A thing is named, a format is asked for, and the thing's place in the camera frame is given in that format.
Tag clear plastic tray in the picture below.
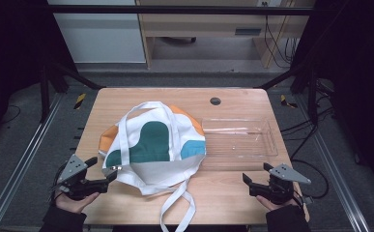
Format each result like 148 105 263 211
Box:
200 117 279 172

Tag person's left hand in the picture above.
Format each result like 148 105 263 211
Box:
54 191 101 215

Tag white cabinet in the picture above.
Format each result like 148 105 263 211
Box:
47 0 147 64

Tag black hanging cables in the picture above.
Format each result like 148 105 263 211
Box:
263 14 301 70

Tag white tote bag colour patches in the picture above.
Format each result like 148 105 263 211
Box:
98 101 207 232

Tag wooden desk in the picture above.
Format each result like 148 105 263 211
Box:
135 0 316 70

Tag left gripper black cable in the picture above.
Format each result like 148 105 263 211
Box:
48 163 67 203

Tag aluminium floor rail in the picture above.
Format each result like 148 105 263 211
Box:
295 93 371 232
0 93 64 232

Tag yellow black hazard tape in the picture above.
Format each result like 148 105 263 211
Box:
73 92 88 111
279 94 299 109

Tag black metal frame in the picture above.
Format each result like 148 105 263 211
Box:
39 3 324 125

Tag black floor cable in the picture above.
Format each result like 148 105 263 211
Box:
280 105 334 200

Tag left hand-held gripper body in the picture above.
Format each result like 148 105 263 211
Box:
57 154 109 201

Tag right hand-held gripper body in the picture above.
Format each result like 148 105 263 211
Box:
248 163 312 206

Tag person's right hand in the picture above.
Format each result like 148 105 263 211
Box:
255 194 300 212

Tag black curtain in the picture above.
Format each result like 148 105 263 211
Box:
290 0 374 197
0 0 77 153

